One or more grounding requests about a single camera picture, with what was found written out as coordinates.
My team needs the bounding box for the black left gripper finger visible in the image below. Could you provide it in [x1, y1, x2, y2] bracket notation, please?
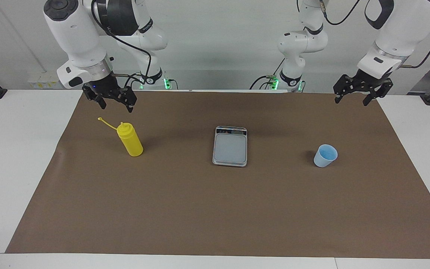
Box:
[363, 80, 394, 106]
[333, 75, 354, 104]

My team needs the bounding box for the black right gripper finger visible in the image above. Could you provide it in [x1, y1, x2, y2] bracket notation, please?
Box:
[120, 87, 138, 113]
[82, 84, 107, 110]

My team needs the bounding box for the yellow squeeze bottle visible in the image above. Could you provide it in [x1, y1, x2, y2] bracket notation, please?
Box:
[98, 117, 144, 157]

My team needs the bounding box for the light blue plastic cup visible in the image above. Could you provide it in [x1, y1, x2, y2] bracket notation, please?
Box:
[314, 144, 338, 168]

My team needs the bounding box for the silver digital kitchen scale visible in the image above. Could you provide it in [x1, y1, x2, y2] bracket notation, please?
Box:
[212, 126, 248, 167]

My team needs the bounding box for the brown paper table mat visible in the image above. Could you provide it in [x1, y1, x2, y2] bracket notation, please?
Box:
[5, 91, 430, 259]

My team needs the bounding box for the black base power cable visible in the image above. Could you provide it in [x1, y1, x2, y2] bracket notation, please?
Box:
[124, 73, 144, 90]
[250, 75, 275, 90]

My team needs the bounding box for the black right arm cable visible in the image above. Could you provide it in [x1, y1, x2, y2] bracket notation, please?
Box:
[91, 0, 152, 87]

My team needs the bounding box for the white wall power strip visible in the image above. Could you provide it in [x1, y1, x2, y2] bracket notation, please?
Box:
[28, 77, 59, 89]

